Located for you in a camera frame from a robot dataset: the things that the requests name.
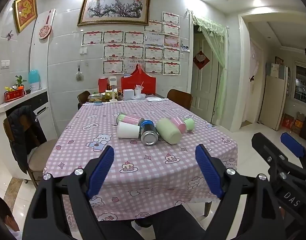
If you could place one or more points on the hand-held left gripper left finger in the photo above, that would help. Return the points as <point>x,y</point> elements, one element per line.
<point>101,172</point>

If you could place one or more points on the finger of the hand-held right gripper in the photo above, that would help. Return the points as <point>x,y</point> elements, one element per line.
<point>265,147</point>
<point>293,143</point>

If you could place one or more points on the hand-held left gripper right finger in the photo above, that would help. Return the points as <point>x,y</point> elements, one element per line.
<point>208,172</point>

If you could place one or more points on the small green cup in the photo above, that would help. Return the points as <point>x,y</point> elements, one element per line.
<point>189,124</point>

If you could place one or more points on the short pink cup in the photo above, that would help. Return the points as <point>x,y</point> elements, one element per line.
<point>179,124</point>

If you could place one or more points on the slim green cup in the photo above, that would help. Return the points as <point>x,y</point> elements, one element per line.
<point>120,118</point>

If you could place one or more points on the large green cup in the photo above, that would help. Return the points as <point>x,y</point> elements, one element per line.
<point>168,130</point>

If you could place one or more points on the slim pink cup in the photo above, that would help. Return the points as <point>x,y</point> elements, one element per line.
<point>132,119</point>

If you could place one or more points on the white cup with straws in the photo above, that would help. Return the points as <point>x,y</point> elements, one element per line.
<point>138,92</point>

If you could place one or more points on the orange cardboard box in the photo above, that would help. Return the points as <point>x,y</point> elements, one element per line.
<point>288,123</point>

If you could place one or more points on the brown cardboard box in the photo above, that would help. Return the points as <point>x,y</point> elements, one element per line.
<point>300,120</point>

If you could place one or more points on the white refrigerator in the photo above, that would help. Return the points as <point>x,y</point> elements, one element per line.
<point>273,100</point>

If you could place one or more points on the pink checked tablecloth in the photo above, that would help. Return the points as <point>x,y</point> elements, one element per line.
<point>155,170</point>

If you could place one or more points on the window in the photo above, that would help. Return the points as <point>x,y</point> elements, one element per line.
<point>303,85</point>

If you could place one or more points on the wooden chair with beige seat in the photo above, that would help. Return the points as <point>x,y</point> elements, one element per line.
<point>43,152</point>

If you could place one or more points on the blue metal can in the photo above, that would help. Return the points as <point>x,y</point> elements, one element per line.
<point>148,130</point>

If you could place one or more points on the person's dark trousers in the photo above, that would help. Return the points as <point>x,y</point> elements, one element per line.
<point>168,221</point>

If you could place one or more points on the clear food container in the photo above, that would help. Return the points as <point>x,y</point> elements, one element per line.
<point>94,97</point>

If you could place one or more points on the yellow green box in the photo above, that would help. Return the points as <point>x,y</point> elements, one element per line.
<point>108,95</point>

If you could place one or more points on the brown dining chair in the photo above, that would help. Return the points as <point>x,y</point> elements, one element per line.
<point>179,99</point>
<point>83,97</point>

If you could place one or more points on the white panel door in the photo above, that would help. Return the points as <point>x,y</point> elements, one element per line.
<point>203,90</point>

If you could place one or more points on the white square box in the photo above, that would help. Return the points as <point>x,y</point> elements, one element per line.
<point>129,94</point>

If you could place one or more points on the white door curtain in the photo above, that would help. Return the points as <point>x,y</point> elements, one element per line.
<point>255,62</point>

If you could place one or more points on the black jacket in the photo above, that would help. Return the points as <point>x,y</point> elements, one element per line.
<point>23,135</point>

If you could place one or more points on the red box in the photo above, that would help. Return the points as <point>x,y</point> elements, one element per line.
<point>102,85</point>

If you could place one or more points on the white plastic bag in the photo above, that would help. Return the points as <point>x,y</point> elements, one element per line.
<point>156,98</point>

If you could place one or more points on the black built-in appliance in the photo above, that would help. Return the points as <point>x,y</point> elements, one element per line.
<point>39,105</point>

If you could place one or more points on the green lace curtain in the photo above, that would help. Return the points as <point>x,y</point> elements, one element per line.
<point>214,62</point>

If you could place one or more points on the hanging white brush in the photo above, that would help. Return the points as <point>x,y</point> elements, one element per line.
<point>79,75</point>

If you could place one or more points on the red diamond door decoration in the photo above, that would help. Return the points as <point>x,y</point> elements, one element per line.
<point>200,60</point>

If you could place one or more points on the blue humidifier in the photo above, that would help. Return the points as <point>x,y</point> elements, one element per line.
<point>34,78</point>

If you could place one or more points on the red tray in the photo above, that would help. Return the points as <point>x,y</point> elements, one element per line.
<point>14,95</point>

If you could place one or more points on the small potted plant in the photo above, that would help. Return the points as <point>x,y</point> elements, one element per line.
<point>20,81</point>

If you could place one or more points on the round red hanging ornament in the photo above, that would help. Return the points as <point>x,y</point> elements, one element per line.
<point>45,30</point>

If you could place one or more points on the framed plum blossom painting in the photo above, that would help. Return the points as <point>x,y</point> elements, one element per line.
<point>114,8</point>

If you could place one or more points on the gold framed red picture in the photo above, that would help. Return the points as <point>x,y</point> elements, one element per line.
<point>25,10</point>

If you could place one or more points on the white wall socket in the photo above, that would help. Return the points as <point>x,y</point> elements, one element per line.
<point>83,51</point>

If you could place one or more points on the wall of award certificates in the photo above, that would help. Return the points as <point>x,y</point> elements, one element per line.
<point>133,52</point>

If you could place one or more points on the small wall photo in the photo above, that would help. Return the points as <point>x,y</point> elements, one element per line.
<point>185,47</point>

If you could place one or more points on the white light switch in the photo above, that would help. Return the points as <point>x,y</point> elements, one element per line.
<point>5,64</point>

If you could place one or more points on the butterfly wall decoration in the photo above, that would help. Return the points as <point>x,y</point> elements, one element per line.
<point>9,35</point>

